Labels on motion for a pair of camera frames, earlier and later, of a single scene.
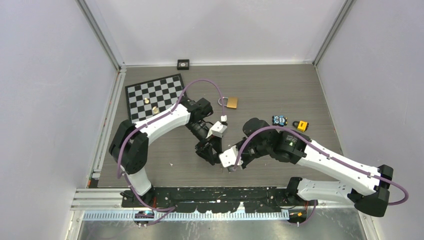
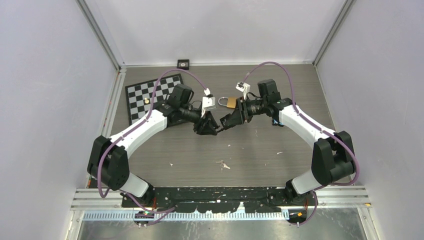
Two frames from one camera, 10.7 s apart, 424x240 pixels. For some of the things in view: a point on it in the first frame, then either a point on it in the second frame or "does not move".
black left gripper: x=214 y=144 → x=206 y=125
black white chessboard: x=149 y=98 does not move
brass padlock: x=231 y=102 does not move
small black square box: x=183 y=64 does not move
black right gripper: x=245 y=162 → x=240 y=114
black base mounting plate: x=220 y=200 does not move
